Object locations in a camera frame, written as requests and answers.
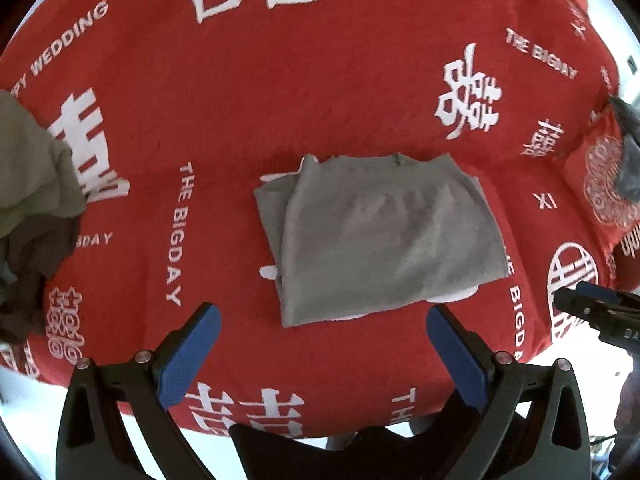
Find grey knit sweater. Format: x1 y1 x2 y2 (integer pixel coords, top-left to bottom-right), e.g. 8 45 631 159
254 154 508 327

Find red embroidered pillow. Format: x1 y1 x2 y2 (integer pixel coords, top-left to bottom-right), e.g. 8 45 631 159
562 106 639 292

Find dark teal garment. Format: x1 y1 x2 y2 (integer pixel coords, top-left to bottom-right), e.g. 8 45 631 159
610 96 640 203

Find person's black shorts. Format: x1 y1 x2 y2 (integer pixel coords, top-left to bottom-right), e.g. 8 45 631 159
230 425 445 480

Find dark brown garment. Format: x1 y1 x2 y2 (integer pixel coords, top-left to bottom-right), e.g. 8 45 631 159
1 214 81 344

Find olive green garment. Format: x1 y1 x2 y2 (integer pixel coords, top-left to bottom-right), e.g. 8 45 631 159
1 90 86 237

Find red wedding blanket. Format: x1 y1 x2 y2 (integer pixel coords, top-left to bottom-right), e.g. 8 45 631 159
1 0 618 438

